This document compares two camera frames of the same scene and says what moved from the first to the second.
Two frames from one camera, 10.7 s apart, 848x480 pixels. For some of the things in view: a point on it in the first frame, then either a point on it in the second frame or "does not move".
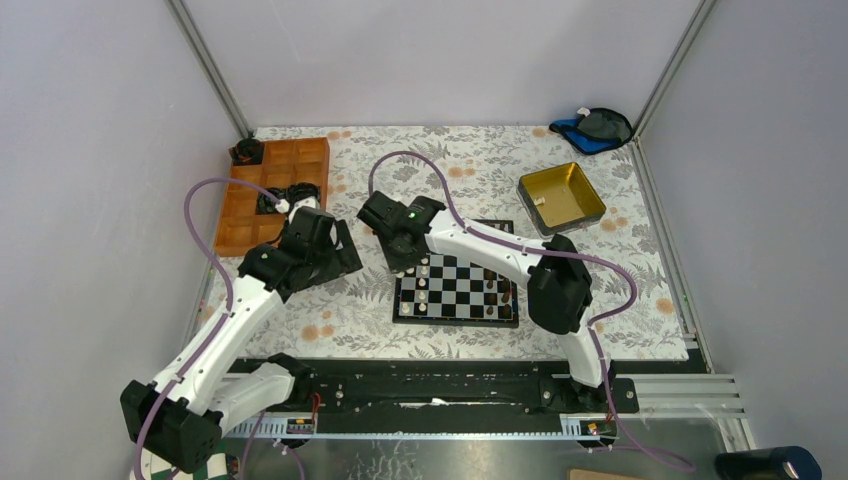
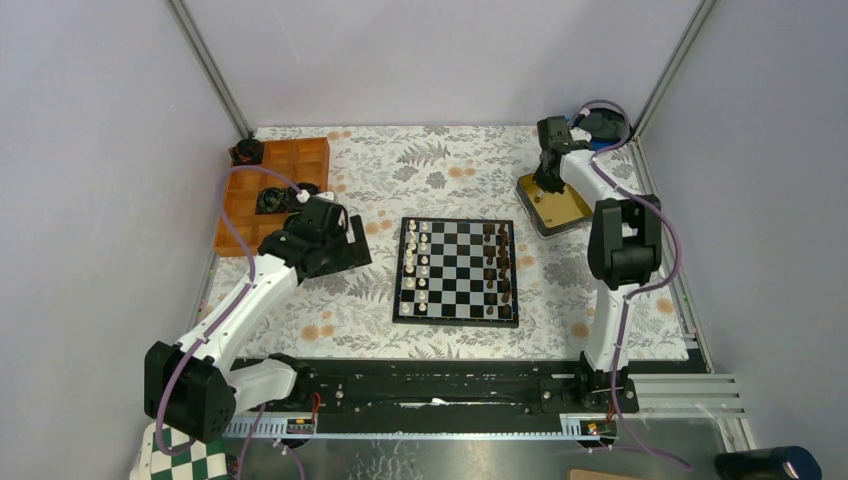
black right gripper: [397, 264] to [545, 184]
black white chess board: [447, 289] does not move
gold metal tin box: [559, 198] does not move
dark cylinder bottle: [770, 463] does not move
